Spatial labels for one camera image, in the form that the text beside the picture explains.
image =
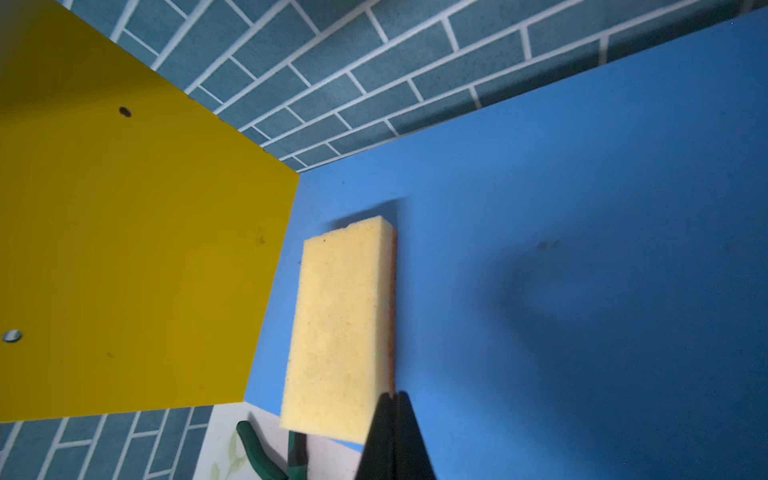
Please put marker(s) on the pale yellow sponge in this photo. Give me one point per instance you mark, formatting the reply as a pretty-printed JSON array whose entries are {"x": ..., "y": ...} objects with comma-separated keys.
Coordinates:
[{"x": 341, "y": 358}]

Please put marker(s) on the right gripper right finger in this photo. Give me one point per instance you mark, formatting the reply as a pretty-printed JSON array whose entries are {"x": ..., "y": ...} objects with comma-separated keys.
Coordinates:
[{"x": 411, "y": 459}]

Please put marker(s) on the yellow shelf with coloured boards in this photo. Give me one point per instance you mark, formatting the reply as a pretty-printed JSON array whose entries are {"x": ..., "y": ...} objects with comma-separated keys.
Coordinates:
[{"x": 583, "y": 282}]

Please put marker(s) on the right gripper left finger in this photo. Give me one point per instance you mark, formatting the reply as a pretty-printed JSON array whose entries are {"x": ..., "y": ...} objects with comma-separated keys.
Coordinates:
[{"x": 377, "y": 459}]

